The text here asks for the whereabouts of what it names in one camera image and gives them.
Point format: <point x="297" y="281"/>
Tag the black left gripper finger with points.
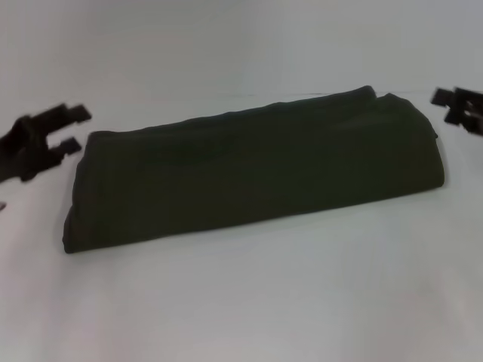
<point x="66" y="146"/>
<point x="71" y="113"/>

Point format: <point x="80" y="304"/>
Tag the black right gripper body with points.
<point x="471" y="113"/>

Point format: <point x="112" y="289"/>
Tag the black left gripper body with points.
<point x="19" y="151"/>

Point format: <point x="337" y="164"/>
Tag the dark green FREE t-shirt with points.
<point x="245" y="169"/>

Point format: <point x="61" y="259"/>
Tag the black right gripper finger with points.
<point x="444" y="97"/>
<point x="456" y="117"/>

